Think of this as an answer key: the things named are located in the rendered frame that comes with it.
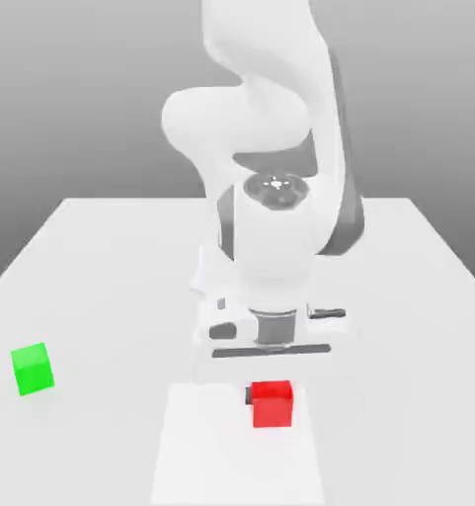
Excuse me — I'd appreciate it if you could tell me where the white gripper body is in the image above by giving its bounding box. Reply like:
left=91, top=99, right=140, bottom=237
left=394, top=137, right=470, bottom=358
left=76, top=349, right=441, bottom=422
left=197, top=342, right=343, bottom=381

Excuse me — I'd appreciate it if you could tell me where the small red cube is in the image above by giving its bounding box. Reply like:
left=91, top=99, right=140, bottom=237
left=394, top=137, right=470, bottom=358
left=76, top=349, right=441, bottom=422
left=251, top=379, right=294, bottom=429

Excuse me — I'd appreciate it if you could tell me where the small green cube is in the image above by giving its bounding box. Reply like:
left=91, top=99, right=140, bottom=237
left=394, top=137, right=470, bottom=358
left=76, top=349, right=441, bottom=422
left=10, top=342, right=56, bottom=397

